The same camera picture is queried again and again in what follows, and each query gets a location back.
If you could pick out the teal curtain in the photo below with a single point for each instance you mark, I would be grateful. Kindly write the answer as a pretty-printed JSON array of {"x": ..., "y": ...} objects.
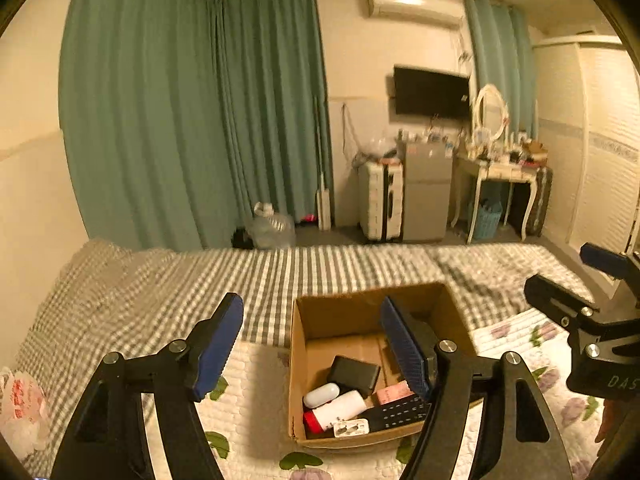
[
  {"x": 179, "y": 116},
  {"x": 504, "y": 57}
]

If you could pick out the black oval remote control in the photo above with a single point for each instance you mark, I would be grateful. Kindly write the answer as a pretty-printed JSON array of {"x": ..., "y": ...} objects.
[{"x": 402, "y": 412}]

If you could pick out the red white plastic bag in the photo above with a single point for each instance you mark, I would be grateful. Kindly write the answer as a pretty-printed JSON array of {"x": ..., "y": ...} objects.
[{"x": 24, "y": 414}]

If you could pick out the blue laundry basket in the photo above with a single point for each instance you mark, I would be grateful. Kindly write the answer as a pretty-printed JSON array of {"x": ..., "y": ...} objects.
[{"x": 487, "y": 220}]

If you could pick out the white bottle red cap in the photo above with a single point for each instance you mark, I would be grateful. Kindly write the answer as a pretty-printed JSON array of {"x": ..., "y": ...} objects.
[{"x": 347, "y": 406}]

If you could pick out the teal curtain right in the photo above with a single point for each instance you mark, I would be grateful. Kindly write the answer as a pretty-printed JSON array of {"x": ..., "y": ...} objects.
[{"x": 504, "y": 57}]

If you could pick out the silver mini fridge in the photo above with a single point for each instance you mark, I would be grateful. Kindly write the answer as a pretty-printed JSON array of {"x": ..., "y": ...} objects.
[{"x": 427, "y": 183}]

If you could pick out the white charger adapter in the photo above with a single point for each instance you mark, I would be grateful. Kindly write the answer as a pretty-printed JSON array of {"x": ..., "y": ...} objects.
[{"x": 351, "y": 428}]

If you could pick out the white air conditioner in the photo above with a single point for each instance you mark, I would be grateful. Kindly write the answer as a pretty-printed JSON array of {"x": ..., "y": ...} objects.
[{"x": 443, "y": 13}]

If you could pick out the white floral quilt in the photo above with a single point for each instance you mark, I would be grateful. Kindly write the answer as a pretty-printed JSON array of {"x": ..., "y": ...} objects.
[{"x": 247, "y": 422}]

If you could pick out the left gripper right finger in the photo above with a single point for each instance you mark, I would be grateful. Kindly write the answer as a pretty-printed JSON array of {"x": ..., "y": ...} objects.
[{"x": 413, "y": 344}]

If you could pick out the oval vanity mirror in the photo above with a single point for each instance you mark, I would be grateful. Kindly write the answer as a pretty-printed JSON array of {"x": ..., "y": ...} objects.
[{"x": 490, "y": 114}]

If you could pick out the white oval earbud case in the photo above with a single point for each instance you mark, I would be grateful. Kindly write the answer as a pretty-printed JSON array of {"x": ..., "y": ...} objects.
[{"x": 321, "y": 395}]

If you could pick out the teal curtain left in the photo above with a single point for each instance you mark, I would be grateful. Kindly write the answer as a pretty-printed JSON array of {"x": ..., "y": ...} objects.
[{"x": 179, "y": 116}]

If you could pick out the clear water jug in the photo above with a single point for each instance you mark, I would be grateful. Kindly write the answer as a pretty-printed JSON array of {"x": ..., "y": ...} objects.
[{"x": 269, "y": 229}]

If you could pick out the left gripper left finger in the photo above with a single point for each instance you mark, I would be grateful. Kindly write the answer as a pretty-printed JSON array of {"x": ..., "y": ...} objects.
[{"x": 210, "y": 344}]

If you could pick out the white dressing table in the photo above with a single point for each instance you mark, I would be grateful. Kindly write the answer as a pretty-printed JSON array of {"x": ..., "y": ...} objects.
[{"x": 481, "y": 171}]

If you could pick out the black power bank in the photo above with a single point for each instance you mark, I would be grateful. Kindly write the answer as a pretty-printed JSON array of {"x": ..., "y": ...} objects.
[{"x": 350, "y": 374}]

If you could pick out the black wall television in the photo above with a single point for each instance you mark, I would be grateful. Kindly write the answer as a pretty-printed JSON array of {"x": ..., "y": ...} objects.
[{"x": 431, "y": 94}]

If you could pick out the white suitcase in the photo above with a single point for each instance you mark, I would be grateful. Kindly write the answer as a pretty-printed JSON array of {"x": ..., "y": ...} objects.
[{"x": 381, "y": 193}]

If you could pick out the white louvered wardrobe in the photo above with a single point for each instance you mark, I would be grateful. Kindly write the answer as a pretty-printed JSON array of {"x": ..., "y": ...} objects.
[{"x": 588, "y": 120}]

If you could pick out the pink rose patterned case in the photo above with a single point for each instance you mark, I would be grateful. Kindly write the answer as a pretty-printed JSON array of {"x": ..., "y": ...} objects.
[{"x": 392, "y": 393}]

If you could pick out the grey checkered bed sheet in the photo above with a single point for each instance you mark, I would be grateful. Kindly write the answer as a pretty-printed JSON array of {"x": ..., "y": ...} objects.
[{"x": 109, "y": 298}]

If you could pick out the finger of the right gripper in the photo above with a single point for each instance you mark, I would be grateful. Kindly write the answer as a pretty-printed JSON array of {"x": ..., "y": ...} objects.
[
  {"x": 614, "y": 264},
  {"x": 568, "y": 310}
]

